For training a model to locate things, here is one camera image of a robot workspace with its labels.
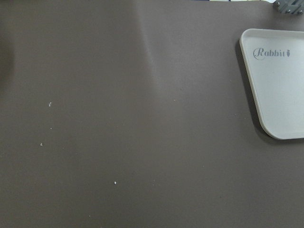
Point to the cream rabbit tray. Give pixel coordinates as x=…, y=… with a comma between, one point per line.
x=274, y=61

